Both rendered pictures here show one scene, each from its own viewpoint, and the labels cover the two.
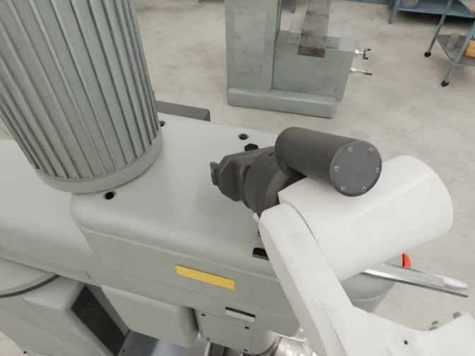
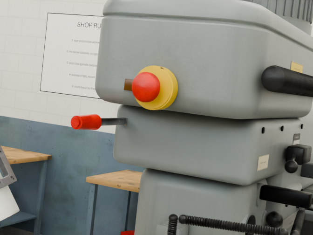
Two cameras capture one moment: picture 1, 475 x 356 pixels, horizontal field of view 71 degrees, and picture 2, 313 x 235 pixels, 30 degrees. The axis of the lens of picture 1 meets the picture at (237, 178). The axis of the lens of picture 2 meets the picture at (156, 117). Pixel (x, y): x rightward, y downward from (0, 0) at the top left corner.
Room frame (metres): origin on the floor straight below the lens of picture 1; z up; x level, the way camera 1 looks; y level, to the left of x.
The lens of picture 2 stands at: (0.41, -1.02, 1.77)
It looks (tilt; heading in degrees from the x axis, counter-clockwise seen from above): 3 degrees down; 99
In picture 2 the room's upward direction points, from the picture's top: 6 degrees clockwise
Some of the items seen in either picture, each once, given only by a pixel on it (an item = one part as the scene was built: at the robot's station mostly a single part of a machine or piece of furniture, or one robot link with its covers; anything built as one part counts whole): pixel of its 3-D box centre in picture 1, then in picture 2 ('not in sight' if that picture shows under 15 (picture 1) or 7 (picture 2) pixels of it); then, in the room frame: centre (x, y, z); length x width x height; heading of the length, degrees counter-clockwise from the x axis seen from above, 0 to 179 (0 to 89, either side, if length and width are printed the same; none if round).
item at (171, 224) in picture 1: (239, 209); (219, 64); (0.34, 0.00, 1.81); 0.47 x 0.26 x 0.16; 74
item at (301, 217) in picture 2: not in sight; (298, 223); (0.49, -0.13, 1.58); 0.17 x 0.01 x 0.01; 83
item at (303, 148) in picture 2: not in sight; (293, 157); (0.48, 0.01, 1.66); 0.12 x 0.04 x 0.04; 74
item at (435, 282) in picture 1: (355, 263); not in sight; (0.19, -0.14, 1.89); 0.24 x 0.04 x 0.01; 75
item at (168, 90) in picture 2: not in sight; (155, 87); (0.27, -0.24, 1.76); 0.06 x 0.02 x 0.06; 164
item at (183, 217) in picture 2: not in sight; (238, 227); (0.41, -0.21, 1.58); 0.17 x 0.01 x 0.01; 2
